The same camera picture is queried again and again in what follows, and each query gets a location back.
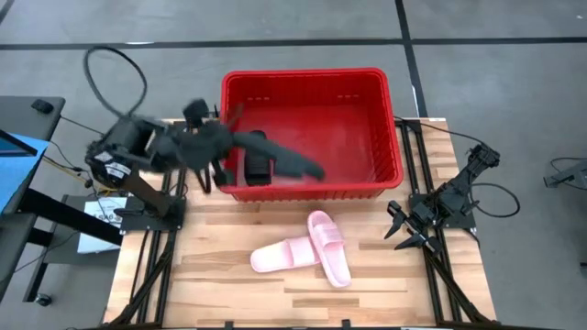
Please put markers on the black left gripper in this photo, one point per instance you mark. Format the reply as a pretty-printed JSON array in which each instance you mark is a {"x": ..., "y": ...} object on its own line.
[{"x": 213, "y": 139}]

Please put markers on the dark grey desk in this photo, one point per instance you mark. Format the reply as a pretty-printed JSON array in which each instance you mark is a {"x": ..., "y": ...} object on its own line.
[{"x": 23, "y": 110}]

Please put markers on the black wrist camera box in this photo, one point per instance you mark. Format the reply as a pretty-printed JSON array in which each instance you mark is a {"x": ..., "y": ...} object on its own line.
[{"x": 196, "y": 112}]

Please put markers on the red plastic bin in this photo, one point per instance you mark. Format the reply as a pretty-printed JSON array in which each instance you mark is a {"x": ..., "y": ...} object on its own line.
[{"x": 348, "y": 137}]

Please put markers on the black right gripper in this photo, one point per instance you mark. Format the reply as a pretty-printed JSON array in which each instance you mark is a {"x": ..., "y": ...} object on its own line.
[{"x": 425, "y": 215}]

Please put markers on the black rubber slide sandal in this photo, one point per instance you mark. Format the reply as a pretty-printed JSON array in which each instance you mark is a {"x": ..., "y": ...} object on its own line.
[
  {"x": 258, "y": 170},
  {"x": 284, "y": 158}
]

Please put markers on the black desk caster wheel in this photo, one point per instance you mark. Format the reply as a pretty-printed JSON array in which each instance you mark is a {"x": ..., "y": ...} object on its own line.
[{"x": 43, "y": 300}]

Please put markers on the white printed paper sheet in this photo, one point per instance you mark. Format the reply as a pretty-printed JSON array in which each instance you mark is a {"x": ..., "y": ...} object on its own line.
[{"x": 98, "y": 238}]

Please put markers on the black table edge bracket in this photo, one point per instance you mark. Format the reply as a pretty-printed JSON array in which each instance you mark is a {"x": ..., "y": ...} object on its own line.
[
  {"x": 229, "y": 325},
  {"x": 346, "y": 323}
]

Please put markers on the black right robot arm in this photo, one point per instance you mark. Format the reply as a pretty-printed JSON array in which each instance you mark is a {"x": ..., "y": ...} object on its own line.
[{"x": 458, "y": 188}]

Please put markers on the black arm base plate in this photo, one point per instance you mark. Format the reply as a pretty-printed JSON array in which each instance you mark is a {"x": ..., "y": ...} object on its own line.
[
  {"x": 463, "y": 220},
  {"x": 151, "y": 222}
]

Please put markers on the pink rubber slide sandal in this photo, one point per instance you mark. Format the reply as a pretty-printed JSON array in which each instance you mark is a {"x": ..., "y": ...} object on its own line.
[
  {"x": 335, "y": 263},
  {"x": 275, "y": 256}
]

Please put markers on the black computer mouse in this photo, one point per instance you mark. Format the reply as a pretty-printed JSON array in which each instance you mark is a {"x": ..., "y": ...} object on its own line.
[{"x": 42, "y": 106}]

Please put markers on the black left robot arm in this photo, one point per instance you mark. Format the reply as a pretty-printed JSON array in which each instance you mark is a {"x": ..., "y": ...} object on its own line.
[{"x": 124, "y": 146}]

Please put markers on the black aluminium frame rails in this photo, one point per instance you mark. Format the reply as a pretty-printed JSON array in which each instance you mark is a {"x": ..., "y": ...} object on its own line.
[
  {"x": 160, "y": 293},
  {"x": 418, "y": 156}
]

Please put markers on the blue laptop screen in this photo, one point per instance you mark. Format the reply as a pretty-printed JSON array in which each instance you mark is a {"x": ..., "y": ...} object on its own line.
[{"x": 18, "y": 165}]

